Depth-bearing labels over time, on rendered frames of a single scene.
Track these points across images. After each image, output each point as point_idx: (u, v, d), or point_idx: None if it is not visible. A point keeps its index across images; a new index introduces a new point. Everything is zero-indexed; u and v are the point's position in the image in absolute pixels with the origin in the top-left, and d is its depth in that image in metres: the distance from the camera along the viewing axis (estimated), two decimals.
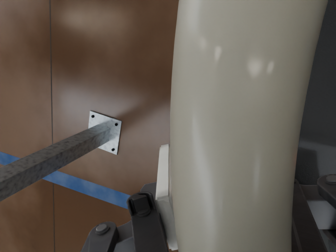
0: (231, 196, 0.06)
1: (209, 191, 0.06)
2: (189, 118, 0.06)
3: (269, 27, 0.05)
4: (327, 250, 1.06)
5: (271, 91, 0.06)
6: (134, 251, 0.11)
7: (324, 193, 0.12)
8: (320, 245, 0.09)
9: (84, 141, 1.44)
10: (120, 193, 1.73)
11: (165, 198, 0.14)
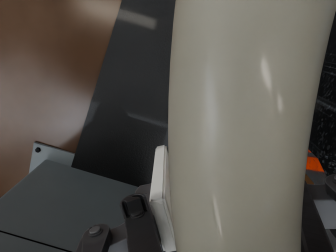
0: (236, 191, 0.06)
1: (211, 186, 0.06)
2: (190, 103, 0.06)
3: None
4: None
5: (283, 71, 0.05)
6: None
7: (331, 192, 0.12)
8: (327, 245, 0.09)
9: None
10: None
11: (159, 200, 0.14)
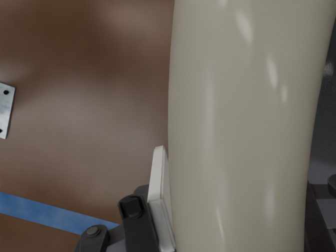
0: (239, 182, 0.05)
1: (213, 177, 0.05)
2: (191, 91, 0.05)
3: None
4: None
5: (287, 57, 0.05)
6: None
7: (334, 192, 0.12)
8: (329, 245, 0.09)
9: None
10: (10, 195, 1.18)
11: (157, 201, 0.14)
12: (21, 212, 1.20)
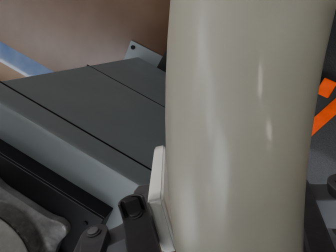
0: (237, 173, 0.05)
1: (210, 168, 0.05)
2: (188, 80, 0.05)
3: None
4: None
5: (287, 43, 0.05)
6: None
7: (333, 192, 0.12)
8: (328, 245, 0.09)
9: None
10: (9, 48, 1.46)
11: (157, 201, 0.14)
12: (15, 64, 1.47)
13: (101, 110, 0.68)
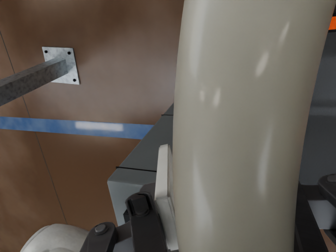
0: None
1: None
2: None
3: None
4: None
5: None
6: (133, 251, 0.11)
7: (325, 193, 0.12)
8: (321, 245, 0.09)
9: (36, 72, 1.44)
10: (95, 122, 1.76)
11: (164, 198, 0.14)
12: (105, 132, 1.77)
13: None
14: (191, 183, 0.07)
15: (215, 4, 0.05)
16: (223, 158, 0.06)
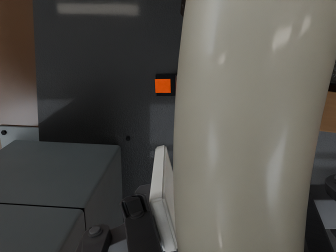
0: None
1: None
2: None
3: None
4: (92, 184, 0.82)
5: None
6: None
7: (331, 192, 0.12)
8: (327, 245, 0.09)
9: None
10: None
11: (159, 200, 0.14)
12: None
13: None
14: (193, 199, 0.06)
15: (221, 5, 0.05)
16: (229, 173, 0.05)
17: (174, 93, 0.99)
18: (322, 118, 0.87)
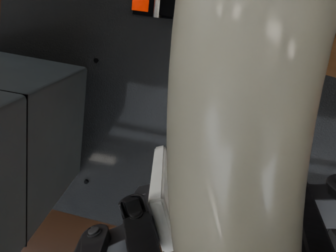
0: None
1: None
2: None
3: None
4: (44, 83, 0.73)
5: None
6: None
7: (333, 192, 0.12)
8: (328, 245, 0.09)
9: None
10: None
11: (158, 201, 0.14)
12: None
13: None
14: (187, 174, 0.06)
15: None
16: (224, 144, 0.05)
17: (151, 13, 0.91)
18: None
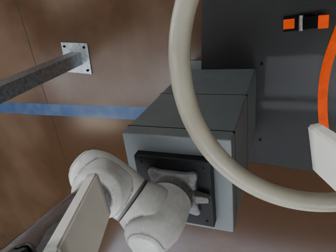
0: (201, 141, 0.43)
1: (198, 142, 0.43)
2: (191, 134, 0.43)
3: (193, 120, 0.42)
4: (247, 86, 1.39)
5: (198, 126, 0.43)
6: None
7: None
8: None
9: (58, 62, 1.77)
10: (104, 106, 2.09)
11: (53, 251, 0.12)
12: (112, 114, 2.10)
13: None
14: (171, 55, 0.40)
15: (174, 26, 0.39)
16: (175, 49, 0.40)
17: (296, 28, 1.45)
18: None
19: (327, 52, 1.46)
